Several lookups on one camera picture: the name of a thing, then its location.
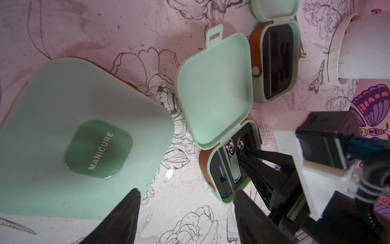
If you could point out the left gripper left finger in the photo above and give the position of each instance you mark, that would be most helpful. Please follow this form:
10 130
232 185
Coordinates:
120 226

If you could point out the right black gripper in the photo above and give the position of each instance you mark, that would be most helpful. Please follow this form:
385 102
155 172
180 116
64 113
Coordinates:
281 190

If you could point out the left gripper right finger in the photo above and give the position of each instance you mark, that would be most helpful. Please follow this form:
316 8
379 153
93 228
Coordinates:
254 227

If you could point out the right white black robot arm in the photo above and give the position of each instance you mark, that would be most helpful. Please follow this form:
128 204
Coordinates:
345 221

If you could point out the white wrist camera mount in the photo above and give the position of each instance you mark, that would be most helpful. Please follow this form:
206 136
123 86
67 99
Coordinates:
319 182

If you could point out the green clipper case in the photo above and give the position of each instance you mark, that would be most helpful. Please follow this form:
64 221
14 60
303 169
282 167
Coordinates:
77 141

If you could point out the small silver nail clipper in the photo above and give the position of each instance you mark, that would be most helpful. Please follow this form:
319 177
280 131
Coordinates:
240 144

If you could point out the large green nail clipper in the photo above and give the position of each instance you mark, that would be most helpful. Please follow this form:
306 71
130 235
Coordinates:
233 160

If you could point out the potted green plant white pot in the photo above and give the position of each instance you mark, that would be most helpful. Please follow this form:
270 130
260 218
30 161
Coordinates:
360 49

